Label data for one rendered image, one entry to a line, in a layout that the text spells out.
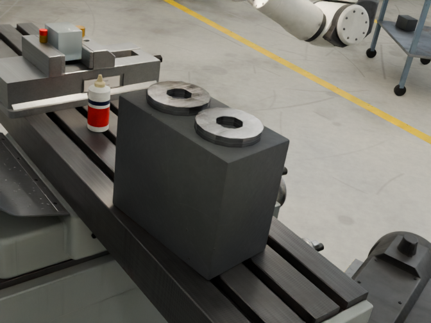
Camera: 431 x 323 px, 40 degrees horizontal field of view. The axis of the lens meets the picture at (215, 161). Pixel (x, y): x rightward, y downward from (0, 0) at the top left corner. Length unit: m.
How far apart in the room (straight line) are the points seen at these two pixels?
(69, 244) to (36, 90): 0.31
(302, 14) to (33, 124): 0.55
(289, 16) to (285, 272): 0.51
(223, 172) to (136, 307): 0.65
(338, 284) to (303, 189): 2.03
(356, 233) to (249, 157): 1.97
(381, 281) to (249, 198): 0.74
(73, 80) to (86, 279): 0.39
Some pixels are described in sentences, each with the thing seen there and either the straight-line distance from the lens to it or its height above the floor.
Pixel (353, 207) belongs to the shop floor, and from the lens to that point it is 2.84.
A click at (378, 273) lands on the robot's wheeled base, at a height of 0.59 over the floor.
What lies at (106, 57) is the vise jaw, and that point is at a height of 1.02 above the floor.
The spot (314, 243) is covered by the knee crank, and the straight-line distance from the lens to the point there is 1.63.
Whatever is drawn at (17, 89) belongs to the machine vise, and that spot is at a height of 0.98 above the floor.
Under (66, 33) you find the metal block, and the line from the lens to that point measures 1.21.
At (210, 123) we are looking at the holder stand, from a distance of 0.76.
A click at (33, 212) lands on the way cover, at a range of 1.02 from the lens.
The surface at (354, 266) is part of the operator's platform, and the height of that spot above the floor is 0.40.
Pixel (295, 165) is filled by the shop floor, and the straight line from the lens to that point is 3.07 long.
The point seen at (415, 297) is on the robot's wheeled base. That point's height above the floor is 0.58.
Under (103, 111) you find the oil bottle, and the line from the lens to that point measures 1.12.
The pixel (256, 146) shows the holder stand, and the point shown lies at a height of 1.11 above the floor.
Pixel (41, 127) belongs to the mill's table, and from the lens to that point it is 1.15.
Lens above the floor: 1.46
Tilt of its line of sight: 30 degrees down
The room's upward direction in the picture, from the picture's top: 9 degrees clockwise
